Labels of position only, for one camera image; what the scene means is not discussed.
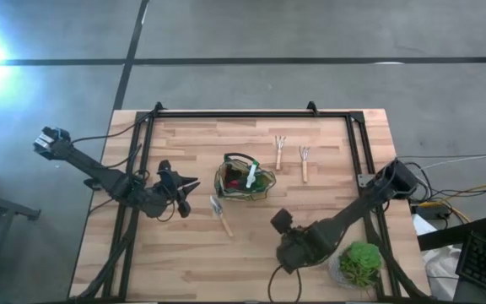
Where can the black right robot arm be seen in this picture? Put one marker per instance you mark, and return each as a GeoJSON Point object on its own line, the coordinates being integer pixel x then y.
{"type": "Point", "coordinates": [352, 211]}

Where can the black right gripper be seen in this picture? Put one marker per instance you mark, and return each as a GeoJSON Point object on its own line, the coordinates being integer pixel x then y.
{"type": "Point", "coordinates": [306, 249]}

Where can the silver metal bracket plate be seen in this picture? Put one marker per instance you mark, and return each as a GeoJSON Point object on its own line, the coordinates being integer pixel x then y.
{"type": "Point", "coordinates": [364, 180]}

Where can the red black gardening glove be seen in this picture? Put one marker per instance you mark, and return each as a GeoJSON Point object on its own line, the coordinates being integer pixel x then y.
{"type": "Point", "coordinates": [234, 184]}

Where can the white plastic bag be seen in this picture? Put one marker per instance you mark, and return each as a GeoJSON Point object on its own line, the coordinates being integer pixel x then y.
{"type": "Point", "coordinates": [437, 266]}

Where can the black keyboard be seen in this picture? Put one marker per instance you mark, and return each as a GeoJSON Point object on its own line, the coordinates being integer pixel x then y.
{"type": "Point", "coordinates": [485, 264]}

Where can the black power strip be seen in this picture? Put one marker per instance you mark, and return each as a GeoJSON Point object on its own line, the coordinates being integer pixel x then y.
{"type": "Point", "coordinates": [428, 212]}

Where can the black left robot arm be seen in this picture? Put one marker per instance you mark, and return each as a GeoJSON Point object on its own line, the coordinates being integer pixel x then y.
{"type": "Point", "coordinates": [95, 169]}

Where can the black aluminium table frame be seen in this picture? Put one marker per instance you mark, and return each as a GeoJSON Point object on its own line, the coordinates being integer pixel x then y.
{"type": "Point", "coordinates": [247, 114]}

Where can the succulent in white patterned pot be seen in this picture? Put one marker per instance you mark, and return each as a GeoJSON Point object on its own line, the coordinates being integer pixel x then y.
{"type": "Point", "coordinates": [361, 264]}

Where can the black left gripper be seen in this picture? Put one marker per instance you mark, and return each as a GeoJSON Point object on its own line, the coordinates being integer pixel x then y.
{"type": "Point", "coordinates": [169, 190]}

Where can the cream green canvas gardening bag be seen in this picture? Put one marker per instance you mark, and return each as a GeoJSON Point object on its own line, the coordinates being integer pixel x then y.
{"type": "Point", "coordinates": [266, 183]}

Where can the green spray bottle white trigger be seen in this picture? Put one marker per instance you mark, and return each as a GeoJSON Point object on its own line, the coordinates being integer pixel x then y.
{"type": "Point", "coordinates": [251, 177]}

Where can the black desk beam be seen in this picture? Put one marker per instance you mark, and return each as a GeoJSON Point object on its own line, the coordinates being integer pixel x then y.
{"type": "Point", "coordinates": [454, 234]}

